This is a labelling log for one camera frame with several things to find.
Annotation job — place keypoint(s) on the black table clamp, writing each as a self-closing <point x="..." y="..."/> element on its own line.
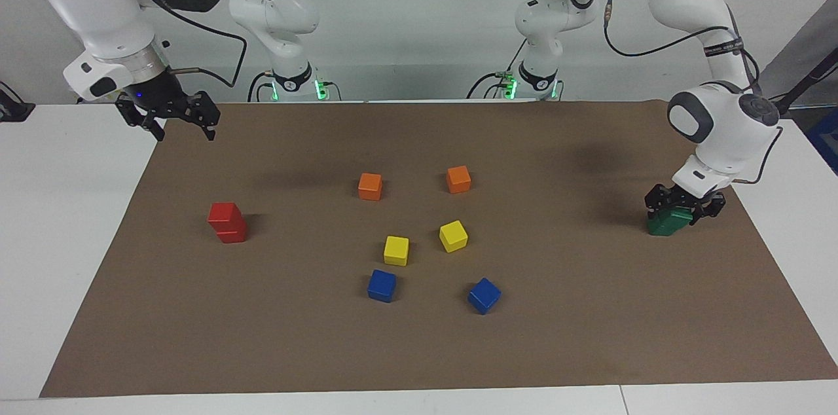
<point x="13" y="108"/>

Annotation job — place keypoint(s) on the yellow wooden cube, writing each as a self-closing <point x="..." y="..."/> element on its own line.
<point x="396" y="251"/>
<point x="453" y="236"/>

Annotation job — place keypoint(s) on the blue wooden cube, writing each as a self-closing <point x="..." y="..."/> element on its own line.
<point x="382" y="286"/>
<point x="484" y="296"/>

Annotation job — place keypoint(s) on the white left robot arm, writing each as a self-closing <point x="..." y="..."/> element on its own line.
<point x="720" y="120"/>

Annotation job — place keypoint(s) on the black slanted stand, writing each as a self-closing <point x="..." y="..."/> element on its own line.
<point x="795" y="93"/>

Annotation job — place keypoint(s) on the green wooden cube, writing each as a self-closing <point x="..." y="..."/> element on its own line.
<point x="658" y="230"/>
<point x="677" y="215"/>

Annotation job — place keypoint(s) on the blue crate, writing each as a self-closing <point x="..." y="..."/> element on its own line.
<point x="826" y="140"/>

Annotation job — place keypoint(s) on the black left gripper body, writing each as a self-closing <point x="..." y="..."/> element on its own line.
<point x="684" y="199"/>

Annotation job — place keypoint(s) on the brown paper mat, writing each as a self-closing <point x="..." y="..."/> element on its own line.
<point x="196" y="304"/>

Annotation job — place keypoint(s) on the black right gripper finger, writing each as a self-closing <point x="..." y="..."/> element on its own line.
<point x="208" y="112"/>
<point x="136" y="115"/>

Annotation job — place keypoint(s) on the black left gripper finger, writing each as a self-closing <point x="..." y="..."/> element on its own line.
<point x="656" y="199"/>
<point x="713" y="207"/>

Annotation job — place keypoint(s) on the orange wooden cube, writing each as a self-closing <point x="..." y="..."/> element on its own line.
<point x="370" y="187"/>
<point x="458" y="180"/>

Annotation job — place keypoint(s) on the red wooden cube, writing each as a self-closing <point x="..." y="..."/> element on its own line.
<point x="232" y="235"/>
<point x="222" y="212"/>

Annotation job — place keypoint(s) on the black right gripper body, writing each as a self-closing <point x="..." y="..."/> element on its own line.
<point x="160" y="94"/>

